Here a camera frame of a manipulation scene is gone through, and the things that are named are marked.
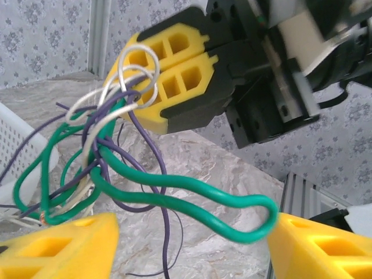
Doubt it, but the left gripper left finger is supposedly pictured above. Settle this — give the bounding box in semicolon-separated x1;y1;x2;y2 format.
0;212;120;279

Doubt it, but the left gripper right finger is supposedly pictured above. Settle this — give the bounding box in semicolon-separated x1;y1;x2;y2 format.
267;212;372;279

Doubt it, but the thin green cable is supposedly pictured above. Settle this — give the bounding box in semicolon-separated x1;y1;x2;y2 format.
62;145;91;192

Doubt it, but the thin purple cable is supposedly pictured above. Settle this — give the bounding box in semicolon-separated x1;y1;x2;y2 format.
0;87;143;217
95;75;187;279

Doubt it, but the white cable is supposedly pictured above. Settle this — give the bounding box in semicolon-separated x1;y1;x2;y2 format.
11;45;160;227

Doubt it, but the white perforated plastic basket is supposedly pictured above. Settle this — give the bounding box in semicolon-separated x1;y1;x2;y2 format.
0;101;60;227

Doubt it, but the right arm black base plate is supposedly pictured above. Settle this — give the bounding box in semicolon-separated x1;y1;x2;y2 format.
307;208;349;233

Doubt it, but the aluminium mounting rail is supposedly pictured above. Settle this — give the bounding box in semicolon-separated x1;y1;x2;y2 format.
280;171;352;221

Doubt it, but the aluminium frame post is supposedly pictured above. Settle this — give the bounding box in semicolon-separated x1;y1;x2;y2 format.
88;0;110;78

